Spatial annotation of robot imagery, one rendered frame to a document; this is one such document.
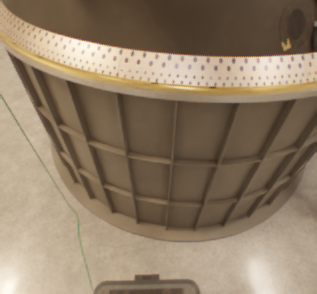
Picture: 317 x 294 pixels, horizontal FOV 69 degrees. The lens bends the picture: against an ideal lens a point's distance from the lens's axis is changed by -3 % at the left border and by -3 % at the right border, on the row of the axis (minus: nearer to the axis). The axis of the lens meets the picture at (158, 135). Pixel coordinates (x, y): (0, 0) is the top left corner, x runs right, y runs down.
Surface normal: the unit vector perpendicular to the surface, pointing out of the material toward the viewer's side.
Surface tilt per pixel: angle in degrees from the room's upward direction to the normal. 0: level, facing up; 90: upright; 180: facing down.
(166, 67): 43
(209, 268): 0
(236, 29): 62
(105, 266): 0
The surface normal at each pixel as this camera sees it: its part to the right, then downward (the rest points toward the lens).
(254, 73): 0.05, 0.03
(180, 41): -0.11, 0.35
